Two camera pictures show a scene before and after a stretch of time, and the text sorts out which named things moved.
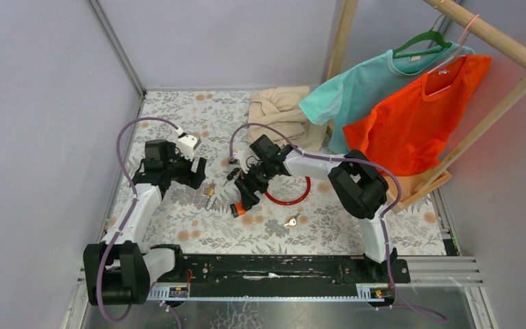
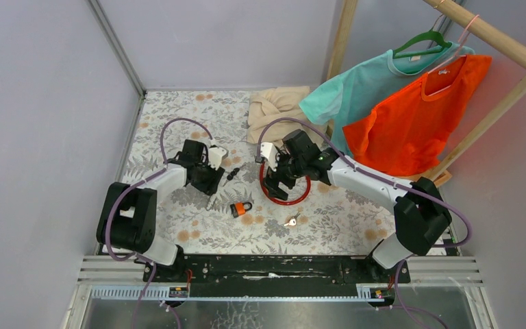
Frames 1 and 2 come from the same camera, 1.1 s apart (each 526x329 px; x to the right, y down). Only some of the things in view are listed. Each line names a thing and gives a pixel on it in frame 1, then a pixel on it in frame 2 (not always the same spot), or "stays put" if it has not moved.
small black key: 230,177 stays put
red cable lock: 284,203 stays put
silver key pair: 293,221 stays put
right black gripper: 248,186 to 272,179
